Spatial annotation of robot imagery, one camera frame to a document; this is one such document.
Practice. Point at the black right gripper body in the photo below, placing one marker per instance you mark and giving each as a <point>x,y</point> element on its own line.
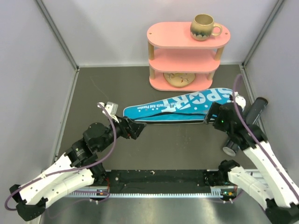
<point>219,123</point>

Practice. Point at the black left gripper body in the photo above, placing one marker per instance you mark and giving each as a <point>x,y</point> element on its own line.
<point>122,130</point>

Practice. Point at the blue sport racket bag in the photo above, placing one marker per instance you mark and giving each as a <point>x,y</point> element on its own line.
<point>183,109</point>

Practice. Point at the black shuttlecock tube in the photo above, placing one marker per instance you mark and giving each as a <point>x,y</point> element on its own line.
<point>251,116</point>

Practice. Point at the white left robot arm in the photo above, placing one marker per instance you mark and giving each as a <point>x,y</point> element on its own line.
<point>77,167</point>

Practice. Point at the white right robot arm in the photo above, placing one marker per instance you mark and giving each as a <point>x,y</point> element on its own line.
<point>279,196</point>

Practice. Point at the round painted beige coaster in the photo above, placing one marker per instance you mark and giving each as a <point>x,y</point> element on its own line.
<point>179,80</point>

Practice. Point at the pink three-tier shelf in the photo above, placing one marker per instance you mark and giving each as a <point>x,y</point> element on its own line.
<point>171,49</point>

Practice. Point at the beige ceramic mug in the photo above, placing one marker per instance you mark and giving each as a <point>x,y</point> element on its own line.
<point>203,26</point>

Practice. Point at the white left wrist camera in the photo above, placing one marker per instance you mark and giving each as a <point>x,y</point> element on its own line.
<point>109,109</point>

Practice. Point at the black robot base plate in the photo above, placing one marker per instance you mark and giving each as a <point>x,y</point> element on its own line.
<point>161,181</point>

